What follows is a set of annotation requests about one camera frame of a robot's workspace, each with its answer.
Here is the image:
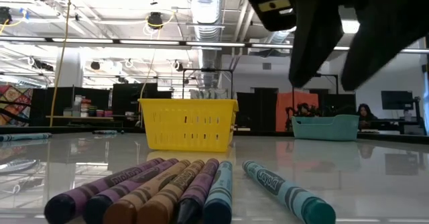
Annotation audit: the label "long ceiling light bar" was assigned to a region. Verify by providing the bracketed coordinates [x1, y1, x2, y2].
[0, 36, 429, 54]

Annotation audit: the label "silver round air duct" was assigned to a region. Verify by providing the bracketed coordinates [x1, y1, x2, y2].
[186, 0, 225, 87]
[267, 31, 294, 47]

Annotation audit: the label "stacked plastic containers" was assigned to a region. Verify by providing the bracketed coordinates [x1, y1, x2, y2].
[63, 95, 115, 117]

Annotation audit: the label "black ceiling box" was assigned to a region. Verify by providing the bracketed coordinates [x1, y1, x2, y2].
[0, 6, 13, 25]

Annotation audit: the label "teal crayon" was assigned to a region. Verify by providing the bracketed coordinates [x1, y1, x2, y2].
[241, 160, 336, 224]

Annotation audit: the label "yellow plastic basket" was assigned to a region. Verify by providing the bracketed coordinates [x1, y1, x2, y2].
[138, 98, 239, 153]

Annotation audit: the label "black desk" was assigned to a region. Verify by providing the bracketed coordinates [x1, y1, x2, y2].
[368, 116, 427, 136]

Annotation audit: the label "black ceiling cord reel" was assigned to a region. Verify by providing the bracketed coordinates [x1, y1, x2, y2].
[147, 11, 164, 30]

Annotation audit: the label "yellow power cord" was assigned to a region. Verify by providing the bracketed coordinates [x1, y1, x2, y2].
[49, 0, 74, 127]

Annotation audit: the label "colourful patterned quilt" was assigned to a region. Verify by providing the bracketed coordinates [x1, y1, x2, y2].
[0, 85, 34, 127]

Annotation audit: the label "person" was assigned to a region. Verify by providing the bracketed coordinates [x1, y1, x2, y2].
[357, 103, 379, 130]

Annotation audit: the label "black partition panel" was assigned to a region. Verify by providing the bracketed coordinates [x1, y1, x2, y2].
[236, 87, 279, 132]
[318, 93, 357, 117]
[111, 82, 174, 117]
[32, 87, 112, 127]

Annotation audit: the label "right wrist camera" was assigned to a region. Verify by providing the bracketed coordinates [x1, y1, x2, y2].
[241, 0, 298, 33]

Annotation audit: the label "teal plastic basket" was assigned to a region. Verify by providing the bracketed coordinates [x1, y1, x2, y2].
[290, 114, 360, 142]

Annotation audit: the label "orange partition panel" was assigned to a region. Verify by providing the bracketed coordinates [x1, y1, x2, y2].
[275, 91, 320, 133]

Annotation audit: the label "wooden side table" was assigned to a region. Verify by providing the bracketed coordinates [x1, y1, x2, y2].
[46, 115, 117, 127]

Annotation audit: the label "purple crayon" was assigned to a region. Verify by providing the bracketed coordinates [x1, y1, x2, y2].
[176, 158, 221, 224]
[44, 157, 165, 224]
[82, 158, 179, 224]

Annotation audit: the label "black computer monitor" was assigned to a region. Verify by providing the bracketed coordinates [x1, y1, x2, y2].
[381, 90, 414, 111]

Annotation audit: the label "brown crayon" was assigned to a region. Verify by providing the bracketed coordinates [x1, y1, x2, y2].
[136, 159, 205, 224]
[103, 159, 191, 224]

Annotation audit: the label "black metal stand frame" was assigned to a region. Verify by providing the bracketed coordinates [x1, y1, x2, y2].
[314, 72, 339, 96]
[182, 68, 235, 100]

